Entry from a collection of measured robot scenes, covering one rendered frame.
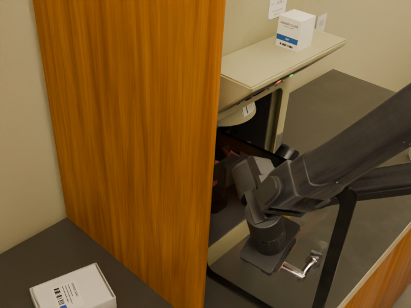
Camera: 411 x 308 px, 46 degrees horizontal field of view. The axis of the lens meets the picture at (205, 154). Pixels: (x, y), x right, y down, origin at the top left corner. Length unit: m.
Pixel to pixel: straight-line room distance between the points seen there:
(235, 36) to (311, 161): 0.34
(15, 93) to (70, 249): 0.42
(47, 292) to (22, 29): 0.58
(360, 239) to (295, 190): 0.75
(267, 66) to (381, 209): 0.77
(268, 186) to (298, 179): 0.05
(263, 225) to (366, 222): 0.76
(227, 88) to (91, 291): 0.58
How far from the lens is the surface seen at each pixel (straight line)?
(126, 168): 1.02
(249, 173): 0.78
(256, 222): 0.74
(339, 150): 0.64
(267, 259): 0.83
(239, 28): 0.92
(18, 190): 1.30
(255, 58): 0.90
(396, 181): 1.00
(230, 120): 1.05
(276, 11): 1.00
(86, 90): 1.03
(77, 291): 1.16
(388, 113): 0.60
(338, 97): 2.08
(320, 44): 1.00
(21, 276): 1.28
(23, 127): 1.23
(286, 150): 1.13
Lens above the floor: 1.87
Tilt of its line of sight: 35 degrees down
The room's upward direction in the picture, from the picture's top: 3 degrees clockwise
